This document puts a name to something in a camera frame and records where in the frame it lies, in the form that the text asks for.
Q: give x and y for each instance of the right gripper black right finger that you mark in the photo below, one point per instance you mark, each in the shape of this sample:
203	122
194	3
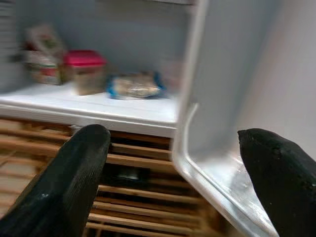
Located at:
284	185

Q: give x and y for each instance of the wooden wine rack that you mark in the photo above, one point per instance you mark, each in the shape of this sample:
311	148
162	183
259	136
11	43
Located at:
148	197

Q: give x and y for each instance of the fridge with white interior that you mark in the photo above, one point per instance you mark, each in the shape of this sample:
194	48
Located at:
123	37

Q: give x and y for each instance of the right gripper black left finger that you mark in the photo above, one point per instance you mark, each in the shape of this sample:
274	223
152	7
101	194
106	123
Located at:
61	185

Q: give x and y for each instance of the printed food carton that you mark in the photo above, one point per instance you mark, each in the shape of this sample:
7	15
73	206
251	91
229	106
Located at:
44	61

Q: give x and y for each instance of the white fridge door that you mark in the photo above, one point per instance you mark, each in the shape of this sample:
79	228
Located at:
234	74

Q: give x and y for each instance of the pink lidded container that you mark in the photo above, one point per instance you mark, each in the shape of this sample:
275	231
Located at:
84	74

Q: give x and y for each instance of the blue clear food bag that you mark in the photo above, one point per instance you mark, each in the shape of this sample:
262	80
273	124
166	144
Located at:
135	86

